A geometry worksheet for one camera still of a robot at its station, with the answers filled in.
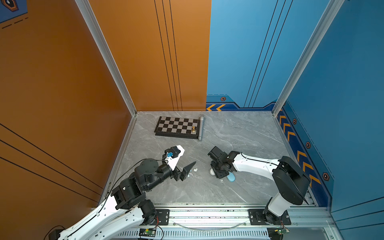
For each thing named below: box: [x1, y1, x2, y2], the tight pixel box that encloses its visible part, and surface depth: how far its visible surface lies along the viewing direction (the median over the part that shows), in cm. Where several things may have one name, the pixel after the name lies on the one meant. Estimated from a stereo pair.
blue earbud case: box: [226, 171, 236, 183], surface depth 87 cm
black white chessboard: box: [154, 116, 199, 139], surface depth 108 cm
